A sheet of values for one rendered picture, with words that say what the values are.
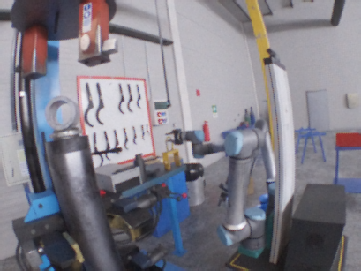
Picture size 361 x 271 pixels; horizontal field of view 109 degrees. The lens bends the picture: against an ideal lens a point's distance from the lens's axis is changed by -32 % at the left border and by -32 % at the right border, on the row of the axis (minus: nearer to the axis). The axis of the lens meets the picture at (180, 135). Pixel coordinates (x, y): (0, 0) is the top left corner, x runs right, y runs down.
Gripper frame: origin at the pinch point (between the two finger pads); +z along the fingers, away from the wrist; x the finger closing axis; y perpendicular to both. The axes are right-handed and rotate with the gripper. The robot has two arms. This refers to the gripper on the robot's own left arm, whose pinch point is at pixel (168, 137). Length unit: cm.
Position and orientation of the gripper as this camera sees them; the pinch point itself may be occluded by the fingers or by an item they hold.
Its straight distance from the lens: 162.2
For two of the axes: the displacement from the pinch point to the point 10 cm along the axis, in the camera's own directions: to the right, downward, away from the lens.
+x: 1.3, 9.9, 0.9
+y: -6.1, 1.5, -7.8
